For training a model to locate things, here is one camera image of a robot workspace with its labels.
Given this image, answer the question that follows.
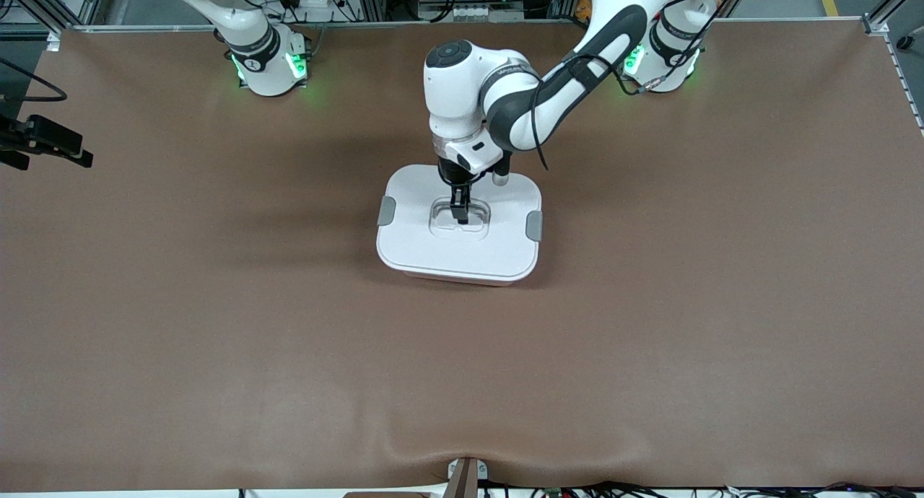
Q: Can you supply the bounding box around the silver aluminium table rail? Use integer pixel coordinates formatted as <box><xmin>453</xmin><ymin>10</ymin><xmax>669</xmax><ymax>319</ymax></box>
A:
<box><xmin>72</xmin><ymin>18</ymin><xmax>867</xmax><ymax>34</ymax></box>

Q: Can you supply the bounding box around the brown table mat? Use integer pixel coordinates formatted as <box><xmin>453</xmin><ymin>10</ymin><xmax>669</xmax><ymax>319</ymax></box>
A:
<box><xmin>0</xmin><ymin>18</ymin><xmax>924</xmax><ymax>493</ymax></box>

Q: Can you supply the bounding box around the aluminium frame strut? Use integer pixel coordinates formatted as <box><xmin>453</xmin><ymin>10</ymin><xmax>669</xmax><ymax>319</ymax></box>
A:
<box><xmin>863</xmin><ymin>0</ymin><xmax>924</xmax><ymax>35</ymax></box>
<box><xmin>14</xmin><ymin>0</ymin><xmax>109</xmax><ymax>27</ymax></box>

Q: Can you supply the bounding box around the metal table clamp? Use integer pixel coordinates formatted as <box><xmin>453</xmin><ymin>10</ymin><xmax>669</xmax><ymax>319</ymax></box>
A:
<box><xmin>446</xmin><ymin>457</ymin><xmax>489</xmax><ymax>498</ymax></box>

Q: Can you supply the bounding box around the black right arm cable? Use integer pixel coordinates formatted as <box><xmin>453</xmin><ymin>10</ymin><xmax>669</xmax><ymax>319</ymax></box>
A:
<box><xmin>0</xmin><ymin>58</ymin><xmax>68</xmax><ymax>102</ymax></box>

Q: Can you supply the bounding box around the perforated silver side rail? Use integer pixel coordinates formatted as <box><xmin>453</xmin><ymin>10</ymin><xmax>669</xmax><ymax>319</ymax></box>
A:
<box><xmin>882</xmin><ymin>32</ymin><xmax>924</xmax><ymax>134</ymax></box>

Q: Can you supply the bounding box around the white terminal block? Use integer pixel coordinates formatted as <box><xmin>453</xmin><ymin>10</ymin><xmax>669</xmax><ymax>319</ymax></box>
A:
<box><xmin>451</xmin><ymin>4</ymin><xmax>506</xmax><ymax>21</ymax></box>

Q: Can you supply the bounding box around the pink translucent plastic box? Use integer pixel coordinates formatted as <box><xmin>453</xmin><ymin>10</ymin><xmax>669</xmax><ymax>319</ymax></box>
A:
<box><xmin>401</xmin><ymin>272</ymin><xmax>517</xmax><ymax>288</ymax></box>

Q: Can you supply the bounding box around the white box lid with handle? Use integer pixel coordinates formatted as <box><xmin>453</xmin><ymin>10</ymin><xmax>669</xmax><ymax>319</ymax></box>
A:
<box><xmin>376</xmin><ymin>164</ymin><xmax>543</xmax><ymax>286</ymax></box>

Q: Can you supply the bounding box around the white power strip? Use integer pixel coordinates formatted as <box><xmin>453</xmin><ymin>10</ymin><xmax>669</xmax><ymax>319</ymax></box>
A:
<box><xmin>285</xmin><ymin>0</ymin><xmax>362</xmax><ymax>24</ymax></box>

